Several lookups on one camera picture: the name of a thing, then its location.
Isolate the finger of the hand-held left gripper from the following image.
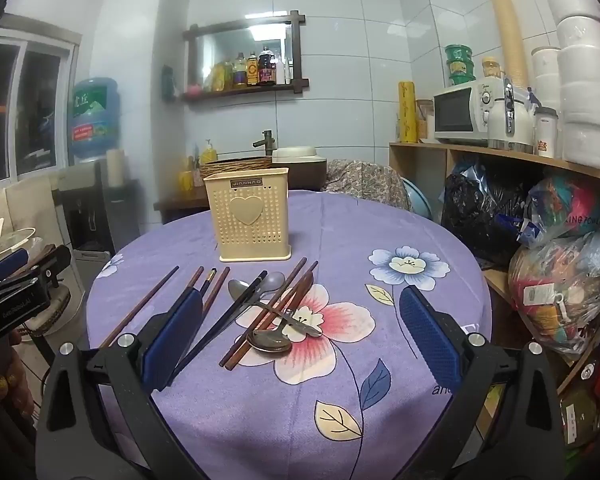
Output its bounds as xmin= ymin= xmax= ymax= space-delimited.
xmin=12 ymin=244 xmax=74 ymax=287
xmin=0 ymin=248 xmax=31 ymax=288

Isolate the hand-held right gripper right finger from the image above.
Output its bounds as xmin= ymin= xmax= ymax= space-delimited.
xmin=399 ymin=285 xmax=566 ymax=480

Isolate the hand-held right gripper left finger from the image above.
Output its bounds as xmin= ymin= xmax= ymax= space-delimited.
xmin=35 ymin=287 xmax=206 ymax=480

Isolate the wooden-handled steel spoon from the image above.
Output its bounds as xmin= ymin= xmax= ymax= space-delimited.
xmin=246 ymin=272 xmax=315 ymax=353

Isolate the cream plastic utensil holder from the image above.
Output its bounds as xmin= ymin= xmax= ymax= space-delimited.
xmin=203 ymin=167 xmax=293 ymax=262

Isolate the person's left hand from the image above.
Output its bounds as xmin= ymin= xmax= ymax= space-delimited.
xmin=0 ymin=331 xmax=31 ymax=413

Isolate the white pot lid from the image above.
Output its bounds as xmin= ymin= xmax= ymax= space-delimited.
xmin=0 ymin=217 xmax=37 ymax=263

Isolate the water dispenser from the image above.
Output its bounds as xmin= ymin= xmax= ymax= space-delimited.
xmin=55 ymin=165 xmax=141 ymax=261

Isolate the purple floral tablecloth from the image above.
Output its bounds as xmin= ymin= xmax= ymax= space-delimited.
xmin=85 ymin=190 xmax=493 ymax=480

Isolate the cream paper roll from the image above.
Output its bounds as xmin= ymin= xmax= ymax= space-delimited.
xmin=106 ymin=149 xmax=126 ymax=186

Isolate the clear bag of colourful items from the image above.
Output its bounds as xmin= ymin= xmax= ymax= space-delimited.
xmin=507 ymin=230 xmax=600 ymax=361
xmin=520 ymin=170 xmax=600 ymax=251

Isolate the black plastic bag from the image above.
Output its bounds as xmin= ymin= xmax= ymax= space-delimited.
xmin=440 ymin=160 xmax=531 ymax=268

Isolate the blue plastic basin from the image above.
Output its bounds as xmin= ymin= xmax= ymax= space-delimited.
xmin=402 ymin=177 xmax=433 ymax=221

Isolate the blue water jug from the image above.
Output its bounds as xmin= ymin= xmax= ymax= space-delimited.
xmin=70 ymin=77 xmax=121 ymax=163

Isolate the sliding window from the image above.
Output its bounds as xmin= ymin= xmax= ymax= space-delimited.
xmin=0 ymin=27 xmax=81 ymax=181

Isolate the green brown packet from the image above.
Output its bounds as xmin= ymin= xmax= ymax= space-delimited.
xmin=560 ymin=385 xmax=600 ymax=448

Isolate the floral patterned cloth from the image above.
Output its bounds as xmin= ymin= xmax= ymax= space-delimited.
xmin=325 ymin=159 xmax=413 ymax=213

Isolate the wooden shelf unit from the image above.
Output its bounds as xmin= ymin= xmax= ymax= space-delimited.
xmin=389 ymin=141 xmax=600 ymax=396

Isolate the wicker basket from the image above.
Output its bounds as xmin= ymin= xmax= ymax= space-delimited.
xmin=200 ymin=156 xmax=273 ymax=178

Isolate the bronze faucet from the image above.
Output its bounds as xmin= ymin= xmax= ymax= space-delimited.
xmin=252 ymin=130 xmax=276 ymax=158

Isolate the woven jar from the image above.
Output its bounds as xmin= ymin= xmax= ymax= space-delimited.
xmin=416 ymin=99 xmax=435 ymax=142

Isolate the white wash basin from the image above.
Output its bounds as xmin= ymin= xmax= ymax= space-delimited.
xmin=272 ymin=146 xmax=328 ymax=163

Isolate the white microwave oven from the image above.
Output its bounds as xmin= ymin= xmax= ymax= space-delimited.
xmin=432 ymin=80 xmax=506 ymax=147

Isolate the yellow roll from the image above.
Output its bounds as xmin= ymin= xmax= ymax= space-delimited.
xmin=398 ymin=81 xmax=418 ymax=143

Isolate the white electric kettle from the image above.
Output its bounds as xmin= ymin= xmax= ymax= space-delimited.
xmin=487 ymin=76 xmax=536 ymax=153

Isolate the white cup with dark lid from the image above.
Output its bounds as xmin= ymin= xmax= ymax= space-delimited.
xmin=533 ymin=106 xmax=560 ymax=157

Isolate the yellow oil bottle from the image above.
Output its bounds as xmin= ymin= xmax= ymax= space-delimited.
xmin=210 ymin=61 xmax=233 ymax=92

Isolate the amber sauce bottle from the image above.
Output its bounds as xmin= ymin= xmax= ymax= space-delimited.
xmin=232 ymin=52 xmax=248 ymax=88

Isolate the green instant noodle bowl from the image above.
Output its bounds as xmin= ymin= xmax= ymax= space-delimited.
xmin=446 ymin=60 xmax=476 ymax=86
xmin=444 ymin=44 xmax=475 ymax=63

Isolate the dark sauce bottle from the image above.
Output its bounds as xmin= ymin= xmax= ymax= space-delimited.
xmin=258 ymin=46 xmax=277 ymax=86

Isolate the wooden framed mirror shelf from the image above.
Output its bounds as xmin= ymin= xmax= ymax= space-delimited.
xmin=181 ymin=10 xmax=310 ymax=103

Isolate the short stack of white bowls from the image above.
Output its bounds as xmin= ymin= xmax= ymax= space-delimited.
xmin=531 ymin=46 xmax=563 ymax=111

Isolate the tall stack of white bowls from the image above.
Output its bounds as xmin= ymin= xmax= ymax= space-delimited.
xmin=525 ymin=0 xmax=600 ymax=171

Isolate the stack of yellow paper cups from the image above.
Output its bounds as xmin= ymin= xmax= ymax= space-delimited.
xmin=486 ymin=0 xmax=531 ymax=86

